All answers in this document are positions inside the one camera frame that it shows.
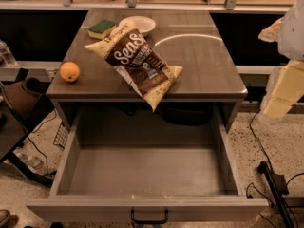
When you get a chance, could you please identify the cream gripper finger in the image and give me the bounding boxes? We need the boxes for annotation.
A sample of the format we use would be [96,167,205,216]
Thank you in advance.
[258,18,282,43]
[259,60,304,122]

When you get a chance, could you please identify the brown chip bag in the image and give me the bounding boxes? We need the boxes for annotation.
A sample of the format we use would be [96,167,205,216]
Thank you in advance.
[86,22,182,110]

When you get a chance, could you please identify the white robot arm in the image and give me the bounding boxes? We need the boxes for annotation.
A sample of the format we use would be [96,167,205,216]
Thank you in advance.
[258,0,304,124]

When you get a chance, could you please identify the open grey top drawer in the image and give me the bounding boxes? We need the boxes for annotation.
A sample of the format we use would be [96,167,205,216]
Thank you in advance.
[27,105,268,222]

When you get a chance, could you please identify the white bowl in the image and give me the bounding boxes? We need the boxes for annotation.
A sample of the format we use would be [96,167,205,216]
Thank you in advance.
[119,16,156,37]

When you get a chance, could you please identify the green yellow sponge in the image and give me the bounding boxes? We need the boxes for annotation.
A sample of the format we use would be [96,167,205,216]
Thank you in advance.
[88,20,116,40]

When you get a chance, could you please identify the orange fruit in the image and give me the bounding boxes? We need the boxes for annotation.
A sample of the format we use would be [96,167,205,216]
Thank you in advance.
[59,62,80,83]

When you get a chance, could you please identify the brown office chair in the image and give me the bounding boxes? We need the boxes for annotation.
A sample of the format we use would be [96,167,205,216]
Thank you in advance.
[0,77,54,187]

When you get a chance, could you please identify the plastic bottle on floor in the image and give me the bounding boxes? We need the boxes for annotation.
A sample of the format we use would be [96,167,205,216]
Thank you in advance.
[16,153,44,171]

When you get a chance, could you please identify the plastic water bottle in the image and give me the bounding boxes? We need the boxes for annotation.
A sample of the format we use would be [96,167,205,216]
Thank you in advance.
[0,40,17,67]

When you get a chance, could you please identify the black stand with cables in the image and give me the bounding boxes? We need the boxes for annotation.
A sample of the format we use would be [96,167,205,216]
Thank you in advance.
[245,114,304,228]

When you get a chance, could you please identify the black drawer handle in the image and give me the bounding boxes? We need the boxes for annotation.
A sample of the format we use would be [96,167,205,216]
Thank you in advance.
[130,209,169,225]

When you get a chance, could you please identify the black wire rack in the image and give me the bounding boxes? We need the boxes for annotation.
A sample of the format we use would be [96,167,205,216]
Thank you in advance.
[53,123,68,149]

